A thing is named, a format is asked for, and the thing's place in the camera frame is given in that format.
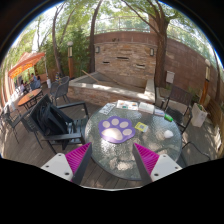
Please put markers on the black patio chair right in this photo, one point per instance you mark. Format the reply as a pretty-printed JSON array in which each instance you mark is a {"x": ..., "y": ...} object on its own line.
[{"x": 178, "y": 106}]

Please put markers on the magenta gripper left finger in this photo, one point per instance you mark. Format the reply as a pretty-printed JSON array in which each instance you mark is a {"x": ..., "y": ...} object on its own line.
[{"x": 70, "y": 166}]

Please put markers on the seated person in background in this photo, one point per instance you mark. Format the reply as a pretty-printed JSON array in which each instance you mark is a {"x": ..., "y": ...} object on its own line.
[{"x": 35, "y": 82}]

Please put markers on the wooden lamp post left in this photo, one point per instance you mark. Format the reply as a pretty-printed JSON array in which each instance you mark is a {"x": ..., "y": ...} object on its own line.
[{"x": 70, "y": 59}]

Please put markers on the stone fountain wall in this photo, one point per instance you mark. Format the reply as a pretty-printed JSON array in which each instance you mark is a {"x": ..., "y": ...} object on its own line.
[{"x": 127, "y": 62}]

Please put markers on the purple paw-shaped mouse pad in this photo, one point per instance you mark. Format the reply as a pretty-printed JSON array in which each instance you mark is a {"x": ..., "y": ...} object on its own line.
[{"x": 116, "y": 130}]

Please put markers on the black patio chair left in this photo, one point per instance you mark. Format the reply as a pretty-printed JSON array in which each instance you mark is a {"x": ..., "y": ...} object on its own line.
[{"x": 76, "y": 129}]

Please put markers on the black patio chair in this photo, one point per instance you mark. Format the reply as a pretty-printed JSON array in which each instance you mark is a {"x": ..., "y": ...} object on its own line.
[
  {"x": 178, "y": 106},
  {"x": 76, "y": 129}
]

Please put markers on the grey patio chair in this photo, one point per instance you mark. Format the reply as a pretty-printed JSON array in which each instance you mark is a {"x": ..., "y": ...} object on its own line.
[{"x": 60, "y": 89}]

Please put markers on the round glass patio table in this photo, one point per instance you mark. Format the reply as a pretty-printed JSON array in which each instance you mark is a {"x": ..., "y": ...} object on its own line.
[{"x": 118, "y": 159}]

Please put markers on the grey printed pamphlet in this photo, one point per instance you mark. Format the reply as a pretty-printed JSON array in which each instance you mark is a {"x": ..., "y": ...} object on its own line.
[{"x": 107, "y": 108}]

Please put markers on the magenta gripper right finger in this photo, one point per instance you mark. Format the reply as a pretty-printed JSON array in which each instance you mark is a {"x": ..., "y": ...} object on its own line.
[{"x": 152, "y": 166}]

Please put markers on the round wooden table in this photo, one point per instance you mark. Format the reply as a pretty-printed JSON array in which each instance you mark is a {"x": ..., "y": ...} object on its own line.
[{"x": 30, "y": 99}]

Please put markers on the colourful picture book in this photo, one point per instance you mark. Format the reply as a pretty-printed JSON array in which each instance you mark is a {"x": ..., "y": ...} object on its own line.
[{"x": 130, "y": 105}]

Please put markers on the white trash bin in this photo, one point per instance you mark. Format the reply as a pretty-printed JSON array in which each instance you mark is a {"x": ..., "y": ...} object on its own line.
[{"x": 199, "y": 115}]

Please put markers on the wooden lamp post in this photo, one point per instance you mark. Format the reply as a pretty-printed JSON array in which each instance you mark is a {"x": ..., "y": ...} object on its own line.
[
  {"x": 206, "y": 82},
  {"x": 70, "y": 59}
]

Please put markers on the wooden lamp post right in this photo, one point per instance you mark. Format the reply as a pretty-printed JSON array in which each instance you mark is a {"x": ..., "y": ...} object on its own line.
[{"x": 206, "y": 82}]

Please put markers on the white book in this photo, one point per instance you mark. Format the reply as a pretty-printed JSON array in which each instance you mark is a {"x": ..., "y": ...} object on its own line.
[{"x": 145, "y": 107}]

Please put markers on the small card on table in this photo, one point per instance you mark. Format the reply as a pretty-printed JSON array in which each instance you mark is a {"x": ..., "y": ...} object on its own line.
[{"x": 159, "y": 112}]

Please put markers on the orange awning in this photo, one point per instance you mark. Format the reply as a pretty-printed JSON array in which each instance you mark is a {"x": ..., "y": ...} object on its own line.
[{"x": 26, "y": 61}]

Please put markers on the black backpack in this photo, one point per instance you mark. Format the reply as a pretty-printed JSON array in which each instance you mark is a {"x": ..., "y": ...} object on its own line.
[{"x": 52, "y": 120}]

